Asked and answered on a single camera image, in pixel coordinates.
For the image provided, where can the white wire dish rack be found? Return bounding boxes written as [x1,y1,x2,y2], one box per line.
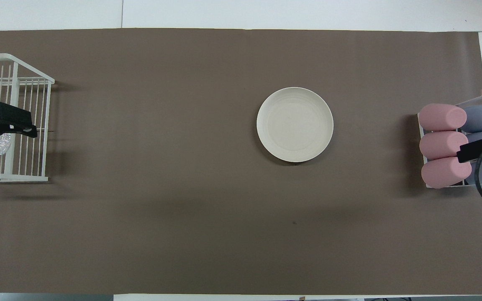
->
[0,53,55,182]

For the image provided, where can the pink plastic cup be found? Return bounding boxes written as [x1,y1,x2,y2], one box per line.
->
[419,131,469,161]
[418,103,468,132]
[421,157,473,189]

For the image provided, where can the brown table mat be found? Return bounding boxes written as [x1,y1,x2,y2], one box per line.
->
[0,28,482,295]

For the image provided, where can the cream round plate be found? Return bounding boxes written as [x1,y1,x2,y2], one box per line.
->
[256,87,334,163]

